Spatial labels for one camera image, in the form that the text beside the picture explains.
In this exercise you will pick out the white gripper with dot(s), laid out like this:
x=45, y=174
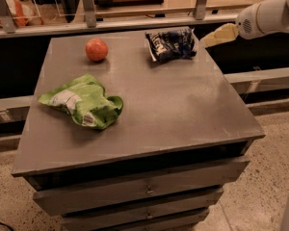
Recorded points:
x=249, y=23

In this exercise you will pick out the red apple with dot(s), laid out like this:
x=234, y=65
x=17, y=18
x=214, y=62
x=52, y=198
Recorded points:
x=96, y=49

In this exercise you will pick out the blue chip bag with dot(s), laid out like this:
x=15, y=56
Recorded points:
x=172, y=45

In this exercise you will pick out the bottom grey drawer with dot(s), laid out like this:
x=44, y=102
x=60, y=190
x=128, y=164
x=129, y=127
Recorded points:
x=163, y=223

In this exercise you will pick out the metal railing frame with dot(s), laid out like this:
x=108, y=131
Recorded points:
x=91, y=18

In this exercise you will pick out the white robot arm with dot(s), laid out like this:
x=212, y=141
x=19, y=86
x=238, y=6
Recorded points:
x=272, y=17

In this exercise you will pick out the top grey drawer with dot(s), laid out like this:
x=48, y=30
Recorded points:
x=113, y=191

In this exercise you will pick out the orange white bag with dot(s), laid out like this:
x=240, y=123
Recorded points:
x=21, y=14

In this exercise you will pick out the grey drawer cabinet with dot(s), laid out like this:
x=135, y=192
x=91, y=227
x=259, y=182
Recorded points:
x=175, y=114

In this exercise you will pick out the middle grey drawer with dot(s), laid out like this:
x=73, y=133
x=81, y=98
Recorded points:
x=145, y=210

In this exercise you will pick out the grey drawer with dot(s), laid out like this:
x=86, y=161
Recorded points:
x=163, y=223
x=145, y=210
x=113, y=191

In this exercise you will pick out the green rice chip bag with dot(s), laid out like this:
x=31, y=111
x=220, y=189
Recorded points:
x=86, y=101

